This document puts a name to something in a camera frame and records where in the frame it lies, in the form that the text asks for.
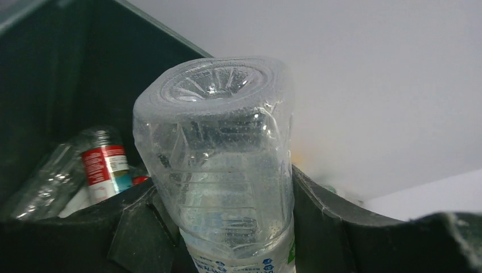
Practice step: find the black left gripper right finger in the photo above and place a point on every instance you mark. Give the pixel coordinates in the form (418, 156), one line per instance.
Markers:
(335, 235)

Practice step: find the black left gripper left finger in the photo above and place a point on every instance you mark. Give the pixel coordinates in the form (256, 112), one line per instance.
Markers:
(130, 232)

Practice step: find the clear bottle red cap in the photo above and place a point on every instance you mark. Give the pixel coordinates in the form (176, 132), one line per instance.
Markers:
(57, 188)

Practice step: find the crushed bottle blue green label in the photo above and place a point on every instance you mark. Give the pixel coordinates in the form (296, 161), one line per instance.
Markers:
(214, 136)

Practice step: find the clear bottle red white label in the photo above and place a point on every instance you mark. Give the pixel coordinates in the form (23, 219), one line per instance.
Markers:
(105, 163)

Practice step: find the dark green plastic bin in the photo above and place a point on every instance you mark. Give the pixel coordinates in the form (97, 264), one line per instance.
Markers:
(71, 65)

